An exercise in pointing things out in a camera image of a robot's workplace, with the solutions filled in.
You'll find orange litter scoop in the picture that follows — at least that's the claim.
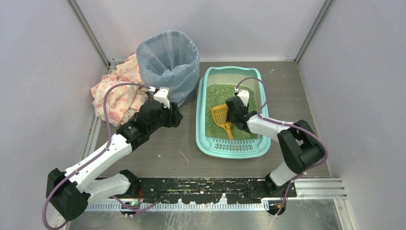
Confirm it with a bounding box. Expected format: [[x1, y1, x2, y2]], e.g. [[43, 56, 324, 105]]
[[211, 104, 234, 139]]

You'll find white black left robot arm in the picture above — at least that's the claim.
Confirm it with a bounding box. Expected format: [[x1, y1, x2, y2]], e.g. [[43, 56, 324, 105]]
[[46, 100, 183, 221]]

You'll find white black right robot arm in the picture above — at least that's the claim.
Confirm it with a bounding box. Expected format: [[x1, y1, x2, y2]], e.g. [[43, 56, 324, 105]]
[[226, 96, 328, 191]]

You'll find green cat litter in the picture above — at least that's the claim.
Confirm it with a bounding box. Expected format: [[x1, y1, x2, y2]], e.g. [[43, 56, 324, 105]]
[[205, 84, 258, 140]]

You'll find teal litter box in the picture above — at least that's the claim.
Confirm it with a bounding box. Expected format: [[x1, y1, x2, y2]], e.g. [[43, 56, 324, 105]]
[[196, 66, 271, 159]]

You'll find pink patterned cloth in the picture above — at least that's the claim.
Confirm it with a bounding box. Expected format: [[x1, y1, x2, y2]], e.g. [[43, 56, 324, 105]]
[[90, 54, 148, 127]]

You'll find bin with blue bag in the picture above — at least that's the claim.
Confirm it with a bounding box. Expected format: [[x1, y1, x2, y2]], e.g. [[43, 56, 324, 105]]
[[136, 30, 200, 106]]

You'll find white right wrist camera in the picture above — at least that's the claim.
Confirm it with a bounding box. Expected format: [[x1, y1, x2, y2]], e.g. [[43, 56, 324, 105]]
[[235, 88, 249, 107]]

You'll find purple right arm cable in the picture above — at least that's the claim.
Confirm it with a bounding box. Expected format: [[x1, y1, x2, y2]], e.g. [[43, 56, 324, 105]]
[[235, 76, 329, 217]]

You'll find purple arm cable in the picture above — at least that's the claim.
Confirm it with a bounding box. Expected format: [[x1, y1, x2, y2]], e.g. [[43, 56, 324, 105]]
[[235, 76, 329, 217], [42, 82, 159, 230]]

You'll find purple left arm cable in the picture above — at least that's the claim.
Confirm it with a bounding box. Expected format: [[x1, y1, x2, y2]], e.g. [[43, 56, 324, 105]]
[[42, 82, 159, 230]]

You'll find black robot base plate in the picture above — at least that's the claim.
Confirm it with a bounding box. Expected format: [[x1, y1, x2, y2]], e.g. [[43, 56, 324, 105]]
[[109, 176, 297, 206]]

